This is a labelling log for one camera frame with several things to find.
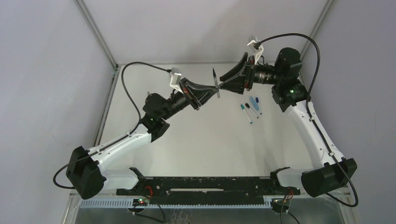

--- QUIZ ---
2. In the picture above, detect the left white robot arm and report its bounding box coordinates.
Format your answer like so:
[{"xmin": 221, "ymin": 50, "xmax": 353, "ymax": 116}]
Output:
[{"xmin": 66, "ymin": 78, "xmax": 219, "ymax": 200}]

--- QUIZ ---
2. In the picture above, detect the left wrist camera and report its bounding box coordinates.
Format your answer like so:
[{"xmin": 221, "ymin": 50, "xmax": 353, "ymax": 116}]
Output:
[{"xmin": 169, "ymin": 67, "xmax": 183, "ymax": 93}]

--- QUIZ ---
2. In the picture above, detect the light blue correction tape pen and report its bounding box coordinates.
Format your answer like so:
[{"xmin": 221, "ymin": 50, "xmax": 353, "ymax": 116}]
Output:
[{"xmin": 249, "ymin": 96, "xmax": 260, "ymax": 111}]

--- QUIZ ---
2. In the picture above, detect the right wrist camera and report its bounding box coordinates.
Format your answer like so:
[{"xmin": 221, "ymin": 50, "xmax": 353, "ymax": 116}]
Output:
[{"xmin": 247, "ymin": 35, "xmax": 264, "ymax": 65}]

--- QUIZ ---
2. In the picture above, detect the white pen green end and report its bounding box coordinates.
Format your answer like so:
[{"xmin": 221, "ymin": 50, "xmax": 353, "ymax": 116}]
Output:
[{"xmin": 240, "ymin": 104, "xmax": 253, "ymax": 124}]

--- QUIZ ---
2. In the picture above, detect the black checkered pen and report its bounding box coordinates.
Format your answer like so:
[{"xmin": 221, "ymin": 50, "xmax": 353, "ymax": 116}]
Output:
[{"xmin": 212, "ymin": 68, "xmax": 220, "ymax": 98}]

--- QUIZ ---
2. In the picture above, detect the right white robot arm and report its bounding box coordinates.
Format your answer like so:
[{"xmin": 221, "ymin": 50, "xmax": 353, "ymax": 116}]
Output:
[{"xmin": 219, "ymin": 48, "xmax": 358, "ymax": 197}]

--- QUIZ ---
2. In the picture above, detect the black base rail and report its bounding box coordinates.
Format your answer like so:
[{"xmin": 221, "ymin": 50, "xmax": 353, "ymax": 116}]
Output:
[{"xmin": 116, "ymin": 168, "xmax": 301, "ymax": 206}]

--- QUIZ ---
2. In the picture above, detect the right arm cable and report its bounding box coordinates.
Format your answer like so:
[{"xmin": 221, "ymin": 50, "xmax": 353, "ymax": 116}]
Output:
[{"xmin": 254, "ymin": 33, "xmax": 360, "ymax": 224}]

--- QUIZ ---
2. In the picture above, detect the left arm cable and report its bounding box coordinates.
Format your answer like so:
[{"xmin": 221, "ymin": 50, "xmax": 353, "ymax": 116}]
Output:
[{"xmin": 52, "ymin": 62, "xmax": 173, "ymax": 224}]

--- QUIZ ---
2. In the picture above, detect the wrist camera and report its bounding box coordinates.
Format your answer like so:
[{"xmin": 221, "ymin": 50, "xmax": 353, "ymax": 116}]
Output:
[
  {"xmin": 247, "ymin": 35, "xmax": 264, "ymax": 65},
  {"xmin": 169, "ymin": 67, "xmax": 183, "ymax": 93}
]

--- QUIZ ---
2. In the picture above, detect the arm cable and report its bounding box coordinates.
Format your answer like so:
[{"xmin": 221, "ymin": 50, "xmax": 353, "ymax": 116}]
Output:
[
  {"xmin": 52, "ymin": 62, "xmax": 173, "ymax": 224},
  {"xmin": 254, "ymin": 33, "xmax": 360, "ymax": 224}
]

